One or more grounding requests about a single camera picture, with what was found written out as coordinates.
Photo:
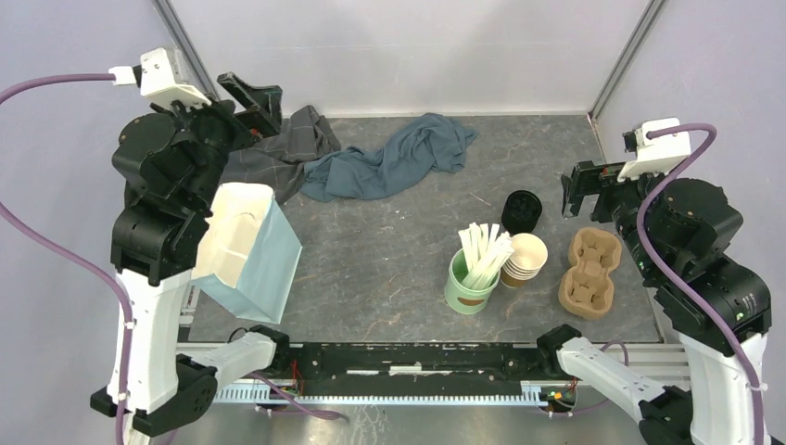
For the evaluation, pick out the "light blue paper bag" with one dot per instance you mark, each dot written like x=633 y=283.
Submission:
x=248 y=258

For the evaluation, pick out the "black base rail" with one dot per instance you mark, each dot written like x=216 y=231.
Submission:
x=412 y=369

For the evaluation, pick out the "stack of paper cups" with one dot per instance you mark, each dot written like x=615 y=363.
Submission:
x=529 y=255

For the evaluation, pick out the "bundle of wrapped straws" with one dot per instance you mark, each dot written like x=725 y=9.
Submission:
x=486 y=247

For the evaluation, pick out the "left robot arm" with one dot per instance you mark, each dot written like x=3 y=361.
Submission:
x=172 y=160

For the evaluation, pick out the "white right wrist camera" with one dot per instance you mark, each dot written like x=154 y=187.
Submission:
x=654 y=155

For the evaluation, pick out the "blue-grey cloth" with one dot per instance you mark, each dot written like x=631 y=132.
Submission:
x=429 y=143

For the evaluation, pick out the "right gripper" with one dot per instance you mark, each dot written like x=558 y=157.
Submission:
x=587 y=176

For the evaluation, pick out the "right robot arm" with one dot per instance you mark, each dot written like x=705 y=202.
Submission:
x=677 y=231

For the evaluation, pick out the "brown pulp cup carrier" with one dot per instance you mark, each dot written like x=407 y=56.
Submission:
x=586 y=289

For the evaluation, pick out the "grey checked cloth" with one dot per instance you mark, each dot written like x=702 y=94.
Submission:
x=279 y=161

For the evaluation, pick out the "stack of black lids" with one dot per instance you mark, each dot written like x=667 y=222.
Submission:
x=521 y=212

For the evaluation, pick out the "green cup holding straws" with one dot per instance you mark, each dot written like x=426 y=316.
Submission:
x=463 y=299

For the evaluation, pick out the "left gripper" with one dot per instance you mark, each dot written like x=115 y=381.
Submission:
x=265 y=120

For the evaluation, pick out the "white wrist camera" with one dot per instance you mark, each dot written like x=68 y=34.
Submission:
x=654 y=155
x=162 y=79

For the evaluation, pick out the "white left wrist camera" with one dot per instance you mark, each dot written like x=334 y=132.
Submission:
x=162 y=79

